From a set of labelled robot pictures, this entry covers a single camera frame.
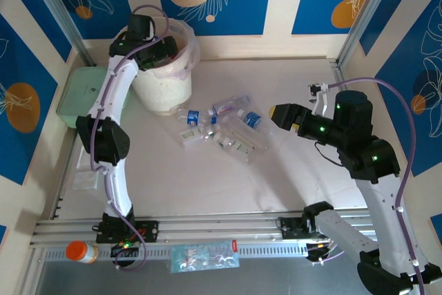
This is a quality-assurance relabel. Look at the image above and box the white paper sachet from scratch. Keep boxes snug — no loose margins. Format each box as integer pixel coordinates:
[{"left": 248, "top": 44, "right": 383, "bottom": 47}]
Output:
[
  {"left": 72, "top": 169, "right": 100, "bottom": 191},
  {"left": 78, "top": 145, "right": 95, "bottom": 171}
]

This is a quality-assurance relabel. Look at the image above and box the clear bottle Pepsi blue label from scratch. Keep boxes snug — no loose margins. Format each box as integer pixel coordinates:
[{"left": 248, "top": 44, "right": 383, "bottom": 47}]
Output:
[{"left": 176, "top": 108, "right": 219, "bottom": 127}]

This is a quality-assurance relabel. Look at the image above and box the long clear unlabelled bottle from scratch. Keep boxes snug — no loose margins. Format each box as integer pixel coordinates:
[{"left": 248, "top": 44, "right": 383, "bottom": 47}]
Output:
[{"left": 220, "top": 115, "right": 269, "bottom": 153}]

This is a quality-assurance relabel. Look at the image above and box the aluminium frame post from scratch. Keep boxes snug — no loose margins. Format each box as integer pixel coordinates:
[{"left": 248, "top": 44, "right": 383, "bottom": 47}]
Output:
[
  {"left": 24, "top": 0, "right": 96, "bottom": 67},
  {"left": 335, "top": 0, "right": 398, "bottom": 68}
]

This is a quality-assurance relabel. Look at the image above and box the short clear bottle green label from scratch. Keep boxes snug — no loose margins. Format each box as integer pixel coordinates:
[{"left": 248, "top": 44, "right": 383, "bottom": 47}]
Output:
[{"left": 179, "top": 125, "right": 224, "bottom": 149}]

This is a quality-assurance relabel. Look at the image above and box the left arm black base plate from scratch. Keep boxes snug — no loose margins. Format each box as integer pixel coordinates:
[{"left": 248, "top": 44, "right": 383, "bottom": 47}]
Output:
[{"left": 92, "top": 219, "right": 160, "bottom": 244}]

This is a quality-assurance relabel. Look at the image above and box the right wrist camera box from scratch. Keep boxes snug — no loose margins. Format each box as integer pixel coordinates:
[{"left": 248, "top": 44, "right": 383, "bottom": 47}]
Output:
[{"left": 307, "top": 82, "right": 329, "bottom": 117}]

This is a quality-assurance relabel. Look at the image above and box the clear plastic bin liner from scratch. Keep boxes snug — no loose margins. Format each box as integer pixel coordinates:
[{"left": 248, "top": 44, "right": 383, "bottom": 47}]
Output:
[{"left": 172, "top": 18, "right": 201, "bottom": 80}]

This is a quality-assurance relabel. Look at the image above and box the grey slotted cable duct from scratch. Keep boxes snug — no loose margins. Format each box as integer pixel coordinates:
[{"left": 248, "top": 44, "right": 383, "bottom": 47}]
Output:
[{"left": 44, "top": 242, "right": 309, "bottom": 262}]

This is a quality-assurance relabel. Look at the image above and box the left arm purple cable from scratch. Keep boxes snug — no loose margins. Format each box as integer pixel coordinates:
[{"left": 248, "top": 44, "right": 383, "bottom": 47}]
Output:
[{"left": 88, "top": 4, "right": 171, "bottom": 272}]

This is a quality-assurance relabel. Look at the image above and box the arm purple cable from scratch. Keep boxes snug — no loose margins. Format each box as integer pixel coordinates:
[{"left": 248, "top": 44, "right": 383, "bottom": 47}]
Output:
[
  {"left": 324, "top": 77, "right": 427, "bottom": 295},
  {"left": 88, "top": 4, "right": 171, "bottom": 272}
]

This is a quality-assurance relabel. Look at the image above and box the green bin lid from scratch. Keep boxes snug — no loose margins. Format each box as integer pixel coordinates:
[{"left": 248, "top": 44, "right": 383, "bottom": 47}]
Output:
[{"left": 56, "top": 66, "right": 131, "bottom": 129}]

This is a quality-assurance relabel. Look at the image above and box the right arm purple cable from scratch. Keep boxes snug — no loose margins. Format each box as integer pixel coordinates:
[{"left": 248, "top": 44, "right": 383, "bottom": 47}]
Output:
[{"left": 324, "top": 77, "right": 427, "bottom": 295}]

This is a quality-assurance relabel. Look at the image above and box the thin black cable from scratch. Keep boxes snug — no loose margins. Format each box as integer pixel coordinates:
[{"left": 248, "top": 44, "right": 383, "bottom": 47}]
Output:
[{"left": 313, "top": 141, "right": 343, "bottom": 168}]

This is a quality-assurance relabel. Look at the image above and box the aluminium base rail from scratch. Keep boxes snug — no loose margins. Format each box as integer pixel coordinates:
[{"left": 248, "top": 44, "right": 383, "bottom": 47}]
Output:
[{"left": 29, "top": 211, "right": 405, "bottom": 251}]

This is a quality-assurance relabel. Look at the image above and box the blue-label bottle white cap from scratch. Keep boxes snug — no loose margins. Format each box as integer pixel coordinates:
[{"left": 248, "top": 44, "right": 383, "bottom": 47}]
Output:
[{"left": 236, "top": 108, "right": 262, "bottom": 129}]

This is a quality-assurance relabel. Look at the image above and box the pale blue wet wipes packet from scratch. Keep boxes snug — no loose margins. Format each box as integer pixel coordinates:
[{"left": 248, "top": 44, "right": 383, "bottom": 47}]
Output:
[{"left": 169, "top": 239, "right": 240, "bottom": 274}]

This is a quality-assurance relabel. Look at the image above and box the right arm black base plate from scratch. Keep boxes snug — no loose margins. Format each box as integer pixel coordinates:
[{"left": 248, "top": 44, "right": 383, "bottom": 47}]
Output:
[{"left": 276, "top": 216, "right": 332, "bottom": 240}]

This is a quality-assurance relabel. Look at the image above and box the orange-capped jar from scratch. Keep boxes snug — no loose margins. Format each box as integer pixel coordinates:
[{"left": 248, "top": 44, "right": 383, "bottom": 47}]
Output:
[{"left": 65, "top": 240, "right": 100, "bottom": 264}]

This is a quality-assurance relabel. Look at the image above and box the clear bottle purple label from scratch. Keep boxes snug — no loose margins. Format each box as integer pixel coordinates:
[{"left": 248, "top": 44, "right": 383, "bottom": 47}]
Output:
[{"left": 206, "top": 93, "right": 251, "bottom": 117}]

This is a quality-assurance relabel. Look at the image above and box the cream plastic waste bin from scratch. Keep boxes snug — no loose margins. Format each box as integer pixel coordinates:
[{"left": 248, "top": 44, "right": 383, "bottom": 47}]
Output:
[{"left": 133, "top": 18, "right": 198, "bottom": 116}]

